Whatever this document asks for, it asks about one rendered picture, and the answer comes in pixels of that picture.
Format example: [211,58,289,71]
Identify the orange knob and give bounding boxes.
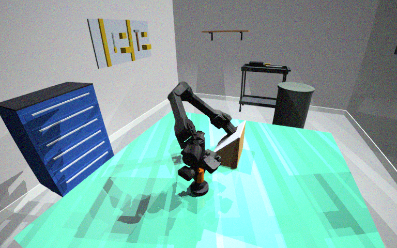
[197,167,204,183]

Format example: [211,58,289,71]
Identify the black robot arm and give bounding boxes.
[167,82,237,174]

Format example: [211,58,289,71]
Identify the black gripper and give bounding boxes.
[178,149,217,182]

